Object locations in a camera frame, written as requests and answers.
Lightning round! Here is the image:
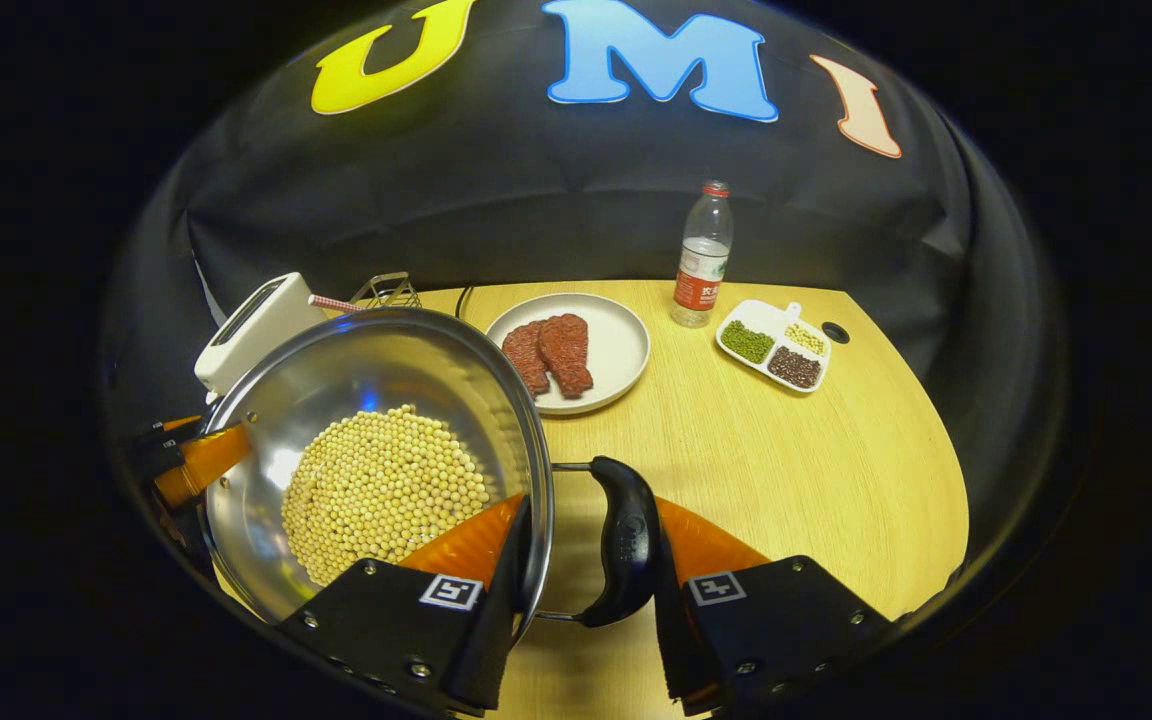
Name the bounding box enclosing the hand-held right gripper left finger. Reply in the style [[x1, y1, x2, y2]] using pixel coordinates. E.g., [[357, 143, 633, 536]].
[[276, 493, 535, 716]]

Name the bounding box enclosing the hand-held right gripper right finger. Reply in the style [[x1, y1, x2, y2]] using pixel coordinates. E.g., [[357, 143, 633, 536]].
[[651, 495, 892, 716]]

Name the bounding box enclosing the stainless steel pot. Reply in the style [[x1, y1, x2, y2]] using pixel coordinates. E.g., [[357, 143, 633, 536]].
[[198, 307, 659, 629]]

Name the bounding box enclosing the white toaster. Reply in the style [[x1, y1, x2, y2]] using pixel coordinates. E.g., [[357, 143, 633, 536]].
[[194, 272, 329, 401]]

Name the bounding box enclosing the pile of soybeans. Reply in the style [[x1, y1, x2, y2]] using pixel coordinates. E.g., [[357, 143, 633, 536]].
[[281, 403, 492, 588]]

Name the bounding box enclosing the pile of dark beans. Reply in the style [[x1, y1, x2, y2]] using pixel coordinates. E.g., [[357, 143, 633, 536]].
[[768, 346, 823, 389]]

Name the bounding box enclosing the round white plate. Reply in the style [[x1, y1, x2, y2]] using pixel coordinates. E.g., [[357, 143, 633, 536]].
[[485, 292, 652, 416]]

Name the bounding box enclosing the pile of green beans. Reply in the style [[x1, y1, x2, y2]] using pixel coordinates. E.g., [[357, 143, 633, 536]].
[[719, 320, 775, 365]]

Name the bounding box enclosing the white divided dish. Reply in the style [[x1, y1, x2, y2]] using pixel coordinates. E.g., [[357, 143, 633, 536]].
[[715, 298, 833, 395]]

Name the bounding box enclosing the clear plastic water bottle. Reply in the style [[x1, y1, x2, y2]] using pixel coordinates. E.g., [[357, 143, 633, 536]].
[[670, 180, 735, 329]]

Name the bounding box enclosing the black backdrop cloth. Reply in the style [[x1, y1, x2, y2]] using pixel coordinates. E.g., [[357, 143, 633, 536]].
[[101, 0, 1067, 561]]

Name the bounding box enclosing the metal wire basket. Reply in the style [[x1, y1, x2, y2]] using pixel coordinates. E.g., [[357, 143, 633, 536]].
[[348, 272, 423, 311]]

